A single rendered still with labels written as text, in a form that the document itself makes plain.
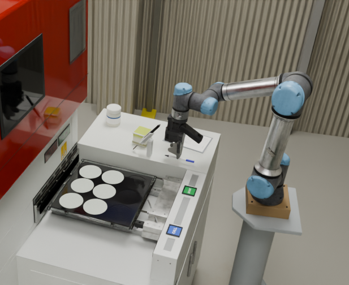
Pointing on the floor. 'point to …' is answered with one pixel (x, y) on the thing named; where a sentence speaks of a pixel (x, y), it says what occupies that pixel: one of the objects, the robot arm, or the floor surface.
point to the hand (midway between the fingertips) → (179, 156)
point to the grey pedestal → (259, 238)
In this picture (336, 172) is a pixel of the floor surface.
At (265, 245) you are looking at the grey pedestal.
